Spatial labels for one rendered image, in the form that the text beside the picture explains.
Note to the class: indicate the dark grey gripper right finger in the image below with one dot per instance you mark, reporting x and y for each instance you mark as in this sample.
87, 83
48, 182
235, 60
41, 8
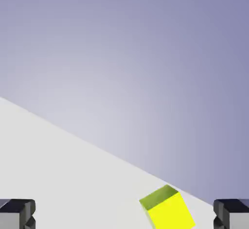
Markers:
231, 213

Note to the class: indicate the small yellow cube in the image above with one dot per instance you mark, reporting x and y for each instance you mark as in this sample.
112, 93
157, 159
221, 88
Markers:
169, 211

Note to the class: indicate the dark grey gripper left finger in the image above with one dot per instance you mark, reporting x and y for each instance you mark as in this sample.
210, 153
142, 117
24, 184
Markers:
17, 213

